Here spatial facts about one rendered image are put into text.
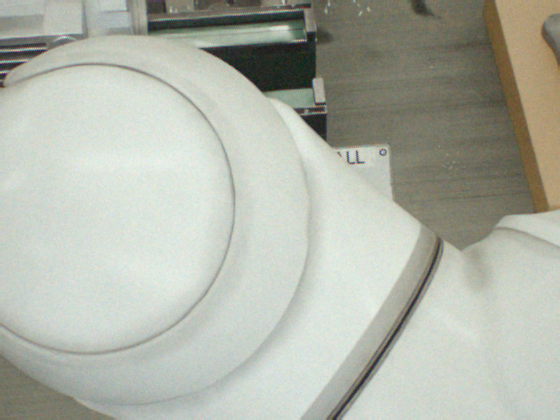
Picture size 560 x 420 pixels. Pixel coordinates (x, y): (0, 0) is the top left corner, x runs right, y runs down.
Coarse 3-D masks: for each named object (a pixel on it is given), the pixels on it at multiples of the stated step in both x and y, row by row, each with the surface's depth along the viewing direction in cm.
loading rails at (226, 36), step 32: (160, 32) 104; (192, 32) 104; (224, 32) 104; (256, 32) 104; (288, 32) 104; (256, 64) 105; (288, 64) 106; (288, 96) 99; (320, 96) 98; (320, 128) 98
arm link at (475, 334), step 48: (528, 240) 32; (432, 288) 30; (480, 288) 31; (528, 288) 31; (432, 336) 30; (480, 336) 30; (528, 336) 30; (384, 384) 29; (432, 384) 29; (480, 384) 29; (528, 384) 29
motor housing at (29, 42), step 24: (0, 0) 85; (24, 0) 85; (96, 0) 85; (144, 0) 101; (0, 24) 85; (24, 24) 85; (96, 24) 86; (120, 24) 86; (144, 24) 101; (0, 48) 85; (24, 48) 85; (0, 72) 86
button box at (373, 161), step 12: (372, 144) 75; (384, 144) 74; (348, 156) 74; (360, 156) 74; (372, 156) 74; (384, 156) 74; (360, 168) 74; (372, 168) 74; (384, 168) 74; (372, 180) 74; (384, 180) 74; (384, 192) 74
